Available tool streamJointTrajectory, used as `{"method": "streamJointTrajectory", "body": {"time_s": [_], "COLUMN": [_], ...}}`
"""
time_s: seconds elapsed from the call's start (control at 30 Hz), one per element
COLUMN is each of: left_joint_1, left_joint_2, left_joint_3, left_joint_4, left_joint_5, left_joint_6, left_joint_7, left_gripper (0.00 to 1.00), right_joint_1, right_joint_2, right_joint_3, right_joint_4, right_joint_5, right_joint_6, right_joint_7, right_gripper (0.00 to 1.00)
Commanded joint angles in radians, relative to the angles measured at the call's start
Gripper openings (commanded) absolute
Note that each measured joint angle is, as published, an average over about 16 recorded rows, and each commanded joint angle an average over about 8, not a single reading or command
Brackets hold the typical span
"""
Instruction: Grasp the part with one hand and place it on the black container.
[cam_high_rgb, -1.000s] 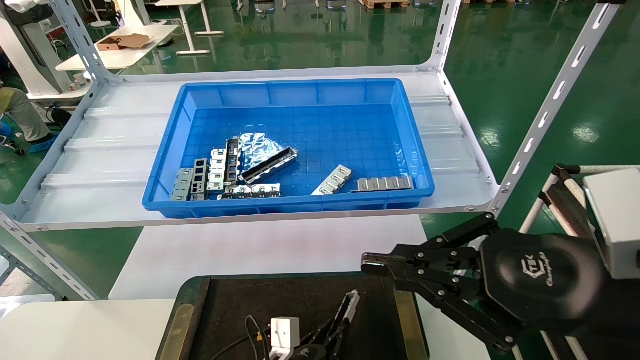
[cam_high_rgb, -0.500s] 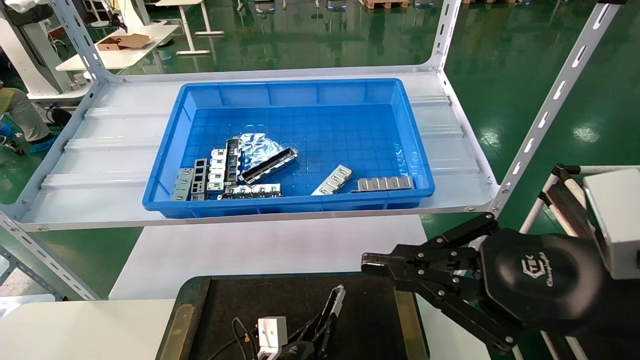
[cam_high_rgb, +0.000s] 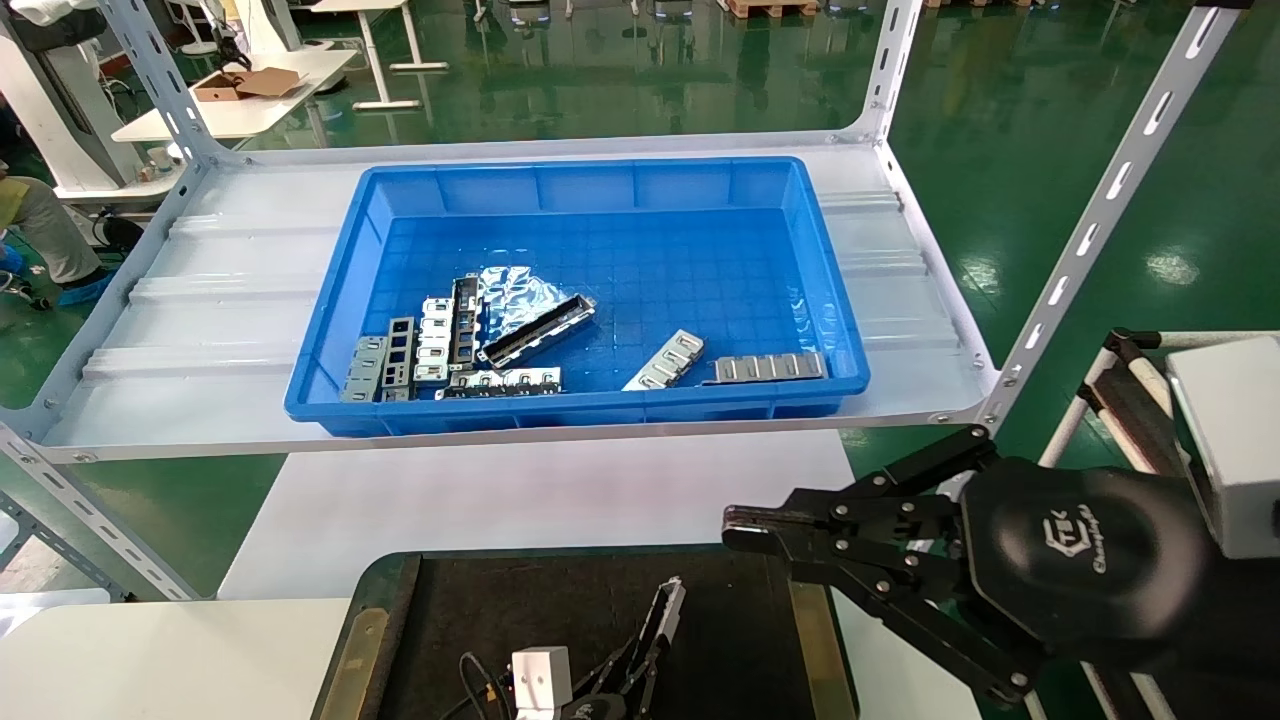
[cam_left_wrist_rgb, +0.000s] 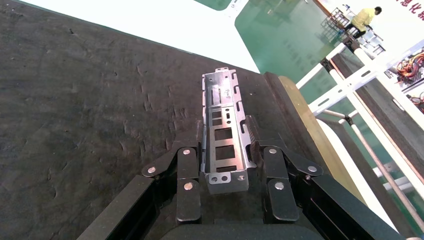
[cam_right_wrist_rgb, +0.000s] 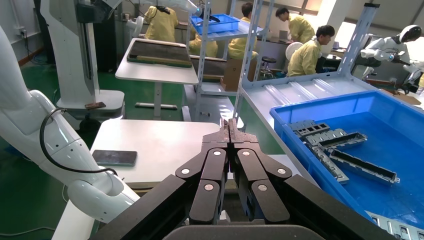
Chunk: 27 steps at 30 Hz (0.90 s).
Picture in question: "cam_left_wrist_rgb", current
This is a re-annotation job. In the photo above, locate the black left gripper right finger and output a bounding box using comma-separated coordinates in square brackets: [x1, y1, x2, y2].
[244, 114, 324, 223]

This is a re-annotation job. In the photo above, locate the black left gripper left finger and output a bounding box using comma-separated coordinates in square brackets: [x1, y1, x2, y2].
[141, 120, 204, 224]

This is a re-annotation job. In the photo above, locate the silver metal channel bracket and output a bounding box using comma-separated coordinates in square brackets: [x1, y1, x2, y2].
[200, 66, 258, 196]

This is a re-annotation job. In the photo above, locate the black container with brass edges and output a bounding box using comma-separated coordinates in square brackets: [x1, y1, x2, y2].
[0, 0, 367, 240]

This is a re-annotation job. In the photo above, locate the person in yellow jacket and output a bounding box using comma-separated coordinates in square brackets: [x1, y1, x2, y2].
[344, 6, 383, 39]

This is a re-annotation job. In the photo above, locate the white pipe frame cart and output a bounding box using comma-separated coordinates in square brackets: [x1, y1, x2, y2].
[295, 38, 424, 233]

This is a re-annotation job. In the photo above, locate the grey wire cart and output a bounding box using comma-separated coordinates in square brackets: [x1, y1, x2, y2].
[320, 7, 387, 56]

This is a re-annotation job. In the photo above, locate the bundle of coloured wires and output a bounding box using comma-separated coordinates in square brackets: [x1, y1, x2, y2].
[395, 51, 424, 84]

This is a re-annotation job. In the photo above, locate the white slotted rack post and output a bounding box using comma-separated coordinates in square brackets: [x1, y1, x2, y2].
[225, 0, 250, 11]

